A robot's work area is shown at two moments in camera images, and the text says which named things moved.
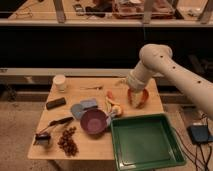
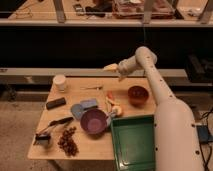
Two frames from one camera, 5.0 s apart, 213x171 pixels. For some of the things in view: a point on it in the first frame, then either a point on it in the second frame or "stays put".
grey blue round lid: [76, 110] stays put
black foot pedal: [200, 134] stays put
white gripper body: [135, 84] → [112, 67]
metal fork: [96, 87] stays put
